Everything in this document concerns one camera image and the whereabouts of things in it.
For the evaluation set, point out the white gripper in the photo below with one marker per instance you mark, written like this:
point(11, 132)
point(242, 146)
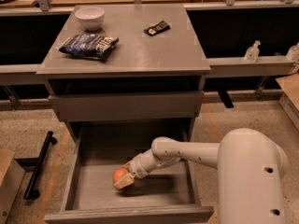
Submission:
point(137, 167)

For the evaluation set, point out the orange fruit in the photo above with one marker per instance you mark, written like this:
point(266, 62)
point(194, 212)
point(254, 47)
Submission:
point(119, 174)

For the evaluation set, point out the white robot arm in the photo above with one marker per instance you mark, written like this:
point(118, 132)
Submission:
point(249, 165)

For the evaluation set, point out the open grey middle drawer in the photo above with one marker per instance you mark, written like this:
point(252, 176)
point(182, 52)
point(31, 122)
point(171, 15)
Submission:
point(166, 196)

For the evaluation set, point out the closed grey top drawer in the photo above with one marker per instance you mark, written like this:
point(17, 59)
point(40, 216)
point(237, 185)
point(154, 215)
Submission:
point(127, 106)

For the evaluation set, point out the grey drawer cabinet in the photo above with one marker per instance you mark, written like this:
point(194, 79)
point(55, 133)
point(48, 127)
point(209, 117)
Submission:
point(177, 46)

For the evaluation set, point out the wooden box at left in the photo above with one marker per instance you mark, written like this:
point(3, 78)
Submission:
point(11, 176)

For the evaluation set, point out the dark blue chip bag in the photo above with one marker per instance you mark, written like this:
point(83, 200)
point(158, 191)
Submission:
point(89, 46)

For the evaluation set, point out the black snack bar wrapper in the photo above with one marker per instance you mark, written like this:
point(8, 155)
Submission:
point(157, 28)

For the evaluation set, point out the white ceramic bowl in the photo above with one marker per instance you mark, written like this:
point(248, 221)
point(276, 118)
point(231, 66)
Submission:
point(90, 18)

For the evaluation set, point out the clear sanitizer pump bottle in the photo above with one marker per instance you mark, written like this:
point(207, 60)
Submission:
point(252, 52)

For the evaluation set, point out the cardboard box at right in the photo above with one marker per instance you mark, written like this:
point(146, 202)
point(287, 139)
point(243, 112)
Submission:
point(290, 97)

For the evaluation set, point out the black metal bar handle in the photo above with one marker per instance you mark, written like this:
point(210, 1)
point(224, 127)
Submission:
point(31, 192)

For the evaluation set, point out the grey shelf rail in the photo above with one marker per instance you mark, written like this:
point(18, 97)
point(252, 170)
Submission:
point(217, 67)

